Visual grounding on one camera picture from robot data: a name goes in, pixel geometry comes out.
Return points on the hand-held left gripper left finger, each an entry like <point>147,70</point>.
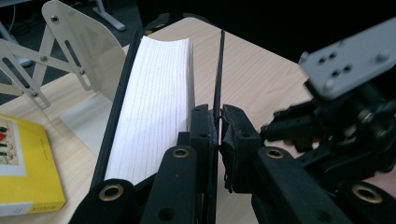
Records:
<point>204,133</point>

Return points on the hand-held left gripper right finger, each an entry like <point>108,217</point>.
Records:
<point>239,146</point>

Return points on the black notebook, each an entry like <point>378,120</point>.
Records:
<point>155,109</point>

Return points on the white expandable book stand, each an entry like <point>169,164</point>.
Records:
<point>90,56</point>

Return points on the yellow book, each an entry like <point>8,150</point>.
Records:
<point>34,174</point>

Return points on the black striped stand base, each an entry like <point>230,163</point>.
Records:
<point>155,26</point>

